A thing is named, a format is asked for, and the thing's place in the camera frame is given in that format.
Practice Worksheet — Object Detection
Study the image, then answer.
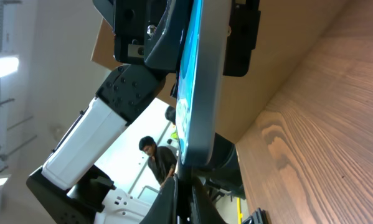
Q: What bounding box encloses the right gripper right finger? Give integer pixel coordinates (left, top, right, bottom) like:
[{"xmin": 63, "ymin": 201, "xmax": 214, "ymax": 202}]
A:
[{"xmin": 191, "ymin": 177, "xmax": 226, "ymax": 224}]

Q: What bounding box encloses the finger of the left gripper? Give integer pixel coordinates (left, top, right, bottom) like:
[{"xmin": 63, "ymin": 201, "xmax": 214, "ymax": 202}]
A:
[{"xmin": 224, "ymin": 0, "xmax": 261, "ymax": 77}]

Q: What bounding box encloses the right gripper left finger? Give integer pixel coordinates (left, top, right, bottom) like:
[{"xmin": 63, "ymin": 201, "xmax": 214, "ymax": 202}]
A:
[{"xmin": 140, "ymin": 174, "xmax": 178, "ymax": 224}]

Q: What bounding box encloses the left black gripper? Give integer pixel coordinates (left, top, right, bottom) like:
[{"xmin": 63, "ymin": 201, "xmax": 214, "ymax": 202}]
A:
[{"xmin": 92, "ymin": 0, "xmax": 193, "ymax": 73}]

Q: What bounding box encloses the Galaxy S25 smartphone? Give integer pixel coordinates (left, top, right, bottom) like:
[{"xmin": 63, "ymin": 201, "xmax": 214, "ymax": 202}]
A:
[{"xmin": 176, "ymin": 0, "xmax": 232, "ymax": 166}]

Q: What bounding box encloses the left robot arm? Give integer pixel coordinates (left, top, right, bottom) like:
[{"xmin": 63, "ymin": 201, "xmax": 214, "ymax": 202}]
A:
[{"xmin": 26, "ymin": 0, "xmax": 261, "ymax": 223}]

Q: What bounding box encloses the beige cardboard box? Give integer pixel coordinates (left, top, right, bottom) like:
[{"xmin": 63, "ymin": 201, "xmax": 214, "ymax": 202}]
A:
[{"xmin": 90, "ymin": 0, "xmax": 352, "ymax": 144}]

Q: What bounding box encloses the person in dark shirt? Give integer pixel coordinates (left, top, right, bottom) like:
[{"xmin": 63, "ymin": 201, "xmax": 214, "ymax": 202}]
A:
[{"xmin": 139, "ymin": 136, "xmax": 177, "ymax": 188}]

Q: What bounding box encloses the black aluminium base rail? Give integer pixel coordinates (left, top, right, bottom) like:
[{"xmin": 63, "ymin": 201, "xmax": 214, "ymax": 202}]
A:
[{"xmin": 242, "ymin": 208, "xmax": 269, "ymax": 224}]

